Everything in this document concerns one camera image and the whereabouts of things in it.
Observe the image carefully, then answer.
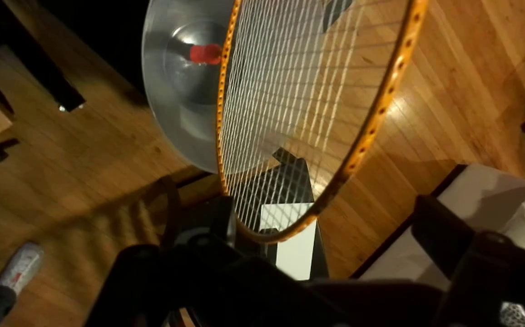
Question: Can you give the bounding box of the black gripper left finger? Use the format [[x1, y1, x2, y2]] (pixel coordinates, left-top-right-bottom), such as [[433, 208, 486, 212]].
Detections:
[[86, 234, 350, 327]]

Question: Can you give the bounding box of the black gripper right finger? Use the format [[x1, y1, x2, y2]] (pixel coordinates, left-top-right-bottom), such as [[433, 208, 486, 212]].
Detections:
[[413, 192, 525, 327]]

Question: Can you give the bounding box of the orange frame badminton racket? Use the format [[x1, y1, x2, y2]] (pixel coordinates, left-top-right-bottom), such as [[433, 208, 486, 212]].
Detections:
[[215, 0, 431, 243]]

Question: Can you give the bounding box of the translucent white plastic bin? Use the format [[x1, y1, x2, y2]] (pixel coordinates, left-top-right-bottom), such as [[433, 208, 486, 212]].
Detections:
[[141, 0, 313, 177]]

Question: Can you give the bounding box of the red and dark bin label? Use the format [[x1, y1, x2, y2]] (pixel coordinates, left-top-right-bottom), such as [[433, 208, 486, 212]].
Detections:
[[188, 41, 224, 66]]

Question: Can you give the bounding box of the white rectangular block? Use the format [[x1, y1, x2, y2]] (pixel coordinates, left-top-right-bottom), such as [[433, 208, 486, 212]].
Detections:
[[359, 161, 525, 286]]

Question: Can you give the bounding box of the white and blue milk carton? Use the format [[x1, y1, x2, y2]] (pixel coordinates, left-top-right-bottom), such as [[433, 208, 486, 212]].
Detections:
[[255, 150, 328, 283]]

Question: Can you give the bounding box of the white tipped grey rod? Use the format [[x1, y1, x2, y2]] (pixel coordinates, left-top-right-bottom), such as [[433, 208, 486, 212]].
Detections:
[[0, 241, 46, 327]]

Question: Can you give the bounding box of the black beam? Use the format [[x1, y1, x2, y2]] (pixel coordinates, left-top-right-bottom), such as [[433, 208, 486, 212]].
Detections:
[[0, 0, 88, 114]]

